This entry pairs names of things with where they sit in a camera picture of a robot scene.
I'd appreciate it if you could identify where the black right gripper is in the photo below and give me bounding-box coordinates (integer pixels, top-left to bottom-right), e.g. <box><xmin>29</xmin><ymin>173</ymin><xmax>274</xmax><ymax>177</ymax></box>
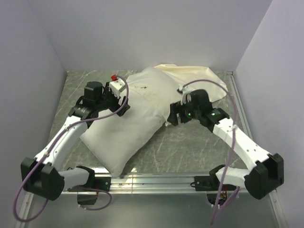
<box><xmin>167</xmin><ymin>97</ymin><xmax>200</xmax><ymax>126</ymax></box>

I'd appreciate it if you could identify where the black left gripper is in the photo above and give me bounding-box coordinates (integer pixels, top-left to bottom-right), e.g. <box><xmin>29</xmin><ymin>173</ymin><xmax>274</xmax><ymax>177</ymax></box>
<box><xmin>96</xmin><ymin>82</ymin><xmax>130</xmax><ymax>116</ymax></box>

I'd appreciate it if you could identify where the cream pillowcase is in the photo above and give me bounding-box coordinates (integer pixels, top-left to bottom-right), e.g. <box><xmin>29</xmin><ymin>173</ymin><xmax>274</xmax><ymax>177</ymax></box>
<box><xmin>127</xmin><ymin>64</ymin><xmax>227</xmax><ymax>119</ymax></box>

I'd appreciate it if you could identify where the white pillow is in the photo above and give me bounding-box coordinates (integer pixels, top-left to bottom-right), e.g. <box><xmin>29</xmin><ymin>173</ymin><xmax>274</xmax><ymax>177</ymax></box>
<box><xmin>79</xmin><ymin>99</ymin><xmax>167</xmax><ymax>178</ymax></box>

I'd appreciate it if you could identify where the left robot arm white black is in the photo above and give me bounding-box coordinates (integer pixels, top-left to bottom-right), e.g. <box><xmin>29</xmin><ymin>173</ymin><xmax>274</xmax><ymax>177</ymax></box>
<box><xmin>21</xmin><ymin>77</ymin><xmax>130</xmax><ymax>201</ymax></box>

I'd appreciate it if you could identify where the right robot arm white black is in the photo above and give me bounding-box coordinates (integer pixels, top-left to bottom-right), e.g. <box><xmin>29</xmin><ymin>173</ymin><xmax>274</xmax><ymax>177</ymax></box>
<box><xmin>168</xmin><ymin>87</ymin><xmax>284</xmax><ymax>200</ymax></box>

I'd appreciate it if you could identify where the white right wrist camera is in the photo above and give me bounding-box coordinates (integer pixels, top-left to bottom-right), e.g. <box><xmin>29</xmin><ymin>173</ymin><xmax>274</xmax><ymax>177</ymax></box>
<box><xmin>177</xmin><ymin>85</ymin><xmax>192</xmax><ymax>105</ymax></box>

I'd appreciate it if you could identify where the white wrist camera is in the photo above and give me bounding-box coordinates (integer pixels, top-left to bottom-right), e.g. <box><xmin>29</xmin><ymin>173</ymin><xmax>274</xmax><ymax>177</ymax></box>
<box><xmin>109</xmin><ymin>75</ymin><xmax>126</xmax><ymax>98</ymax></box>
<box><xmin>177</xmin><ymin>85</ymin><xmax>192</xmax><ymax>105</ymax></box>

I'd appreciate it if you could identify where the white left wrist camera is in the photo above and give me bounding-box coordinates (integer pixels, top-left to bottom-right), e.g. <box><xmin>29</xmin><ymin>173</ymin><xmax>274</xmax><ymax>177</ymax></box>
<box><xmin>109</xmin><ymin>75</ymin><xmax>126</xmax><ymax>98</ymax></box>

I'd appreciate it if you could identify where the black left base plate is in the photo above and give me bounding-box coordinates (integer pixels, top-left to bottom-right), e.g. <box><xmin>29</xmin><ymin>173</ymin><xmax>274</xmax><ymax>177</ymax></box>
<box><xmin>67</xmin><ymin>177</ymin><xmax>112</xmax><ymax>192</ymax></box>

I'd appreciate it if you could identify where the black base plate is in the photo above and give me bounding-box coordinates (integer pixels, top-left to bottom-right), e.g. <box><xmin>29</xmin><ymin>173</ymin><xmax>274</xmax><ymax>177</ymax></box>
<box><xmin>190</xmin><ymin>175</ymin><xmax>238</xmax><ymax>192</ymax></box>
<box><xmin>67</xmin><ymin>177</ymin><xmax>112</xmax><ymax>192</ymax></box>

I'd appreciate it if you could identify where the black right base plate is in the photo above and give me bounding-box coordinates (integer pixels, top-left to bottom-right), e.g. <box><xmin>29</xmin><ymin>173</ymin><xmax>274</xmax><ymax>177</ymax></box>
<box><xmin>190</xmin><ymin>175</ymin><xmax>238</xmax><ymax>192</ymax></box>

